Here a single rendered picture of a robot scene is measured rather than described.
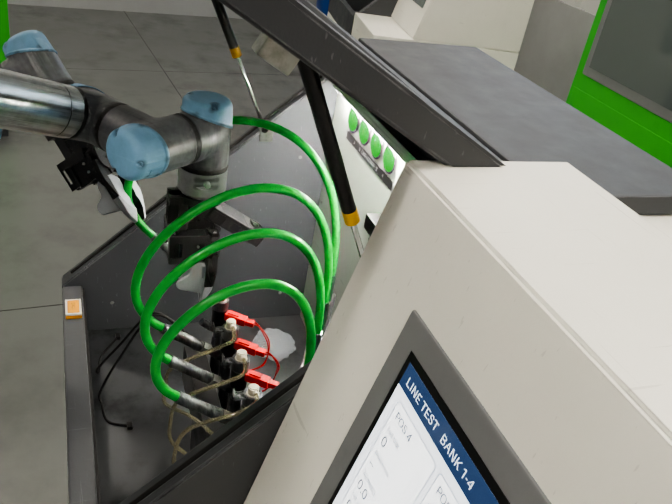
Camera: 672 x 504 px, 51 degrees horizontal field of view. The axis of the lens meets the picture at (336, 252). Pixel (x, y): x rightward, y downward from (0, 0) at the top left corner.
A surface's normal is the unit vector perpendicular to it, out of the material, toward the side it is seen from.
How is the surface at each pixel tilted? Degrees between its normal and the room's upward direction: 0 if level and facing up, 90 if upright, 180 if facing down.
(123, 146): 90
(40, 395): 0
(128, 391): 0
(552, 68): 90
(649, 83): 90
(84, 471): 0
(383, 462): 76
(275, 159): 90
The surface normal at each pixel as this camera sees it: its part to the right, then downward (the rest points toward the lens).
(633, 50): -0.94, 0.03
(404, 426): -0.86, -0.17
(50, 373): 0.16, -0.85
